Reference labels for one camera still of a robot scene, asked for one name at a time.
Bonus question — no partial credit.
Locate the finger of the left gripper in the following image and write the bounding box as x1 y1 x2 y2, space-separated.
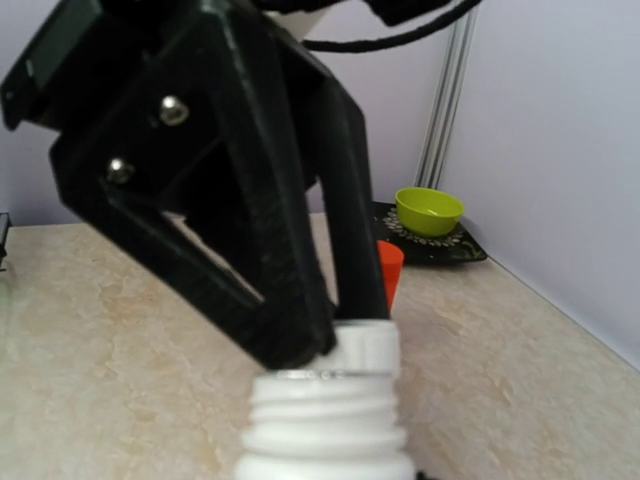
280 39 390 320
50 9 336 370

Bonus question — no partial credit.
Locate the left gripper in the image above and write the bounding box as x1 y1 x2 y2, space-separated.
1 1 232 133

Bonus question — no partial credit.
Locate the red pill bottle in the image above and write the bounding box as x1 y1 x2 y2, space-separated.
377 241 405 309

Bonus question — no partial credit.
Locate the white bottle cap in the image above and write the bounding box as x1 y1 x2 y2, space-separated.
310 320 401 378

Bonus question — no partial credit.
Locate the small white pill bottle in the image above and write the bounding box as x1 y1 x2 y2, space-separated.
233 370 417 480

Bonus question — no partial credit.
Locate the lime green bowl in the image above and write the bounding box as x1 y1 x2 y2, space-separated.
395 187 465 237

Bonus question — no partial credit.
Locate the black square tray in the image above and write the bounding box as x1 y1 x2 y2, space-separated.
373 202 488 266

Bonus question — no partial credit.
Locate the left aluminium frame post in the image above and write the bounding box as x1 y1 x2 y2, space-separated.
415 7 478 189

